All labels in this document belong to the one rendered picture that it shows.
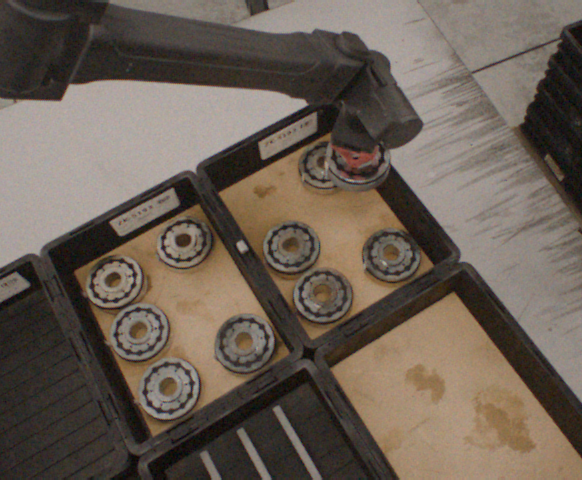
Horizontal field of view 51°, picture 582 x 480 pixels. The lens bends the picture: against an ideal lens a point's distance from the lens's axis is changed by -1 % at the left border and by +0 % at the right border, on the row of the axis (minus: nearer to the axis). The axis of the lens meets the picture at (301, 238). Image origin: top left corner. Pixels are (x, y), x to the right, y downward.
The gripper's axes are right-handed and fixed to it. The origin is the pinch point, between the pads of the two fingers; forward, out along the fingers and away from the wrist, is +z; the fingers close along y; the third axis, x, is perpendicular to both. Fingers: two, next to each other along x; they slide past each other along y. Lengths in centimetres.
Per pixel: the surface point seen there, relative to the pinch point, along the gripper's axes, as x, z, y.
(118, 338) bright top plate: 29, 20, -37
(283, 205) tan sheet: 12.6, 21.8, -2.6
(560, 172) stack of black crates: -49, 83, 66
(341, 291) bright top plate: -3.5, 18.2, -16.5
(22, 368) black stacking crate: 44, 23, -47
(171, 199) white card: 30.9, 16.4, -10.9
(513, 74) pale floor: -30, 103, 117
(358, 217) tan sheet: -1.6, 21.3, -0.4
